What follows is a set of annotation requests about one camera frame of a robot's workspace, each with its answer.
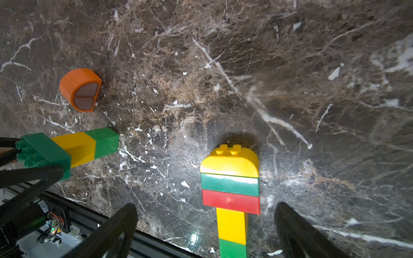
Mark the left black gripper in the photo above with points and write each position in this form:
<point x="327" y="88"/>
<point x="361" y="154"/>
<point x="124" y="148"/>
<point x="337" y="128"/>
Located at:
<point x="19" y="225"/>

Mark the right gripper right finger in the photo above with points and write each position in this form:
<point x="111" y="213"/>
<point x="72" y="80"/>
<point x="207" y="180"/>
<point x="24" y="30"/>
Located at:
<point x="299" y="239"/>

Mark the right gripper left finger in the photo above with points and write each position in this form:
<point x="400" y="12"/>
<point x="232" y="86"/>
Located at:
<point x="112" y="240"/>

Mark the green long lego front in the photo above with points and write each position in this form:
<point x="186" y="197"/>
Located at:
<point x="38" y="150"/>

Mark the green long lego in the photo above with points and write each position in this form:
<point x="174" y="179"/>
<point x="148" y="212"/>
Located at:
<point x="230" y="184"/>
<point x="38" y="150"/>

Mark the yellow square lego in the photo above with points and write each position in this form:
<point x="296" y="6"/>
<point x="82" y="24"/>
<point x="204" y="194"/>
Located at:
<point x="80" y="146"/>
<point x="231" y="161"/>
<point x="232" y="225"/>

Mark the red long lego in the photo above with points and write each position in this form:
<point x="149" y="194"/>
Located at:
<point x="232" y="201"/>

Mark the green square lego front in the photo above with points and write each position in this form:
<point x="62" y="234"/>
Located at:
<point x="230" y="249"/>

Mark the green square lego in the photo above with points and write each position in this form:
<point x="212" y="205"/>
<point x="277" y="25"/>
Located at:
<point x="230" y="249"/>
<point x="107" y="141"/>

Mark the green long lego back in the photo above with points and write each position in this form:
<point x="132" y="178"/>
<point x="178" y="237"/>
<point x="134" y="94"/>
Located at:
<point x="230" y="184"/>

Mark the yellow square lego back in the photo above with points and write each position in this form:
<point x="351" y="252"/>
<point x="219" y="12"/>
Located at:
<point x="231" y="161"/>

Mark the orange round lego piece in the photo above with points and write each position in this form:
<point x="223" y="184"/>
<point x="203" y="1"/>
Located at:
<point x="81" y="88"/>

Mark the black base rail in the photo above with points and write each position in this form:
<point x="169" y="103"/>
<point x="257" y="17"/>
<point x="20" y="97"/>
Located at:
<point x="87" y="221"/>

